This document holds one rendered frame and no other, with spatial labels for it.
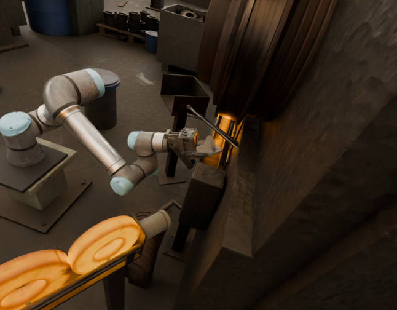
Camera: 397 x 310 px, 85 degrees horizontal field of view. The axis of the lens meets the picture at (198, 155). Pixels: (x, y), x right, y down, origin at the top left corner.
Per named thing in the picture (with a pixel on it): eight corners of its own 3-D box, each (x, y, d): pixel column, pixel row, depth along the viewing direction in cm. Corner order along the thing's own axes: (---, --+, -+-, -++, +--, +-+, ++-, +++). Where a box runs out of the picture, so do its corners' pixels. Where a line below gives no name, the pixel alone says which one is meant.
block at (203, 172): (210, 215, 81) (230, 171, 65) (205, 234, 75) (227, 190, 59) (183, 205, 81) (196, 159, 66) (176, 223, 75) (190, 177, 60)
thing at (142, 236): (141, 256, 60) (147, 234, 53) (139, 257, 59) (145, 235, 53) (128, 235, 63) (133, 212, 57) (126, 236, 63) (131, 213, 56)
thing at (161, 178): (176, 158, 182) (194, 75, 136) (185, 182, 165) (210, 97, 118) (152, 161, 174) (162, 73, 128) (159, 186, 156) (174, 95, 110)
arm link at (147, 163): (133, 180, 90) (126, 158, 84) (149, 166, 98) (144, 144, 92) (147, 185, 87) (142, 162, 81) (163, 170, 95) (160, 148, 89)
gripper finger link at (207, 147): (220, 144, 73) (194, 142, 76) (220, 157, 77) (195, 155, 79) (222, 139, 76) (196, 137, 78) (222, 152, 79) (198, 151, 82)
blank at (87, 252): (144, 216, 51) (137, 205, 52) (71, 250, 40) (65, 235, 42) (136, 250, 60) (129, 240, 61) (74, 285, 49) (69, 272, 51)
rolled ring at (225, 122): (229, 97, 86) (237, 99, 86) (222, 120, 103) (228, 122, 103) (215, 136, 79) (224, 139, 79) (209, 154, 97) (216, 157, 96)
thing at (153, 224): (168, 232, 64) (173, 220, 61) (141, 248, 58) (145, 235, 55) (157, 217, 67) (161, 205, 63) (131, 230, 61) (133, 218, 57)
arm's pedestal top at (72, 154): (-28, 174, 104) (-33, 168, 101) (28, 138, 128) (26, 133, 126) (32, 197, 102) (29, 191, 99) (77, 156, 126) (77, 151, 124)
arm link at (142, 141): (138, 145, 92) (134, 127, 88) (162, 147, 90) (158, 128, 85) (129, 155, 86) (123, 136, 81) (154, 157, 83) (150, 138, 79)
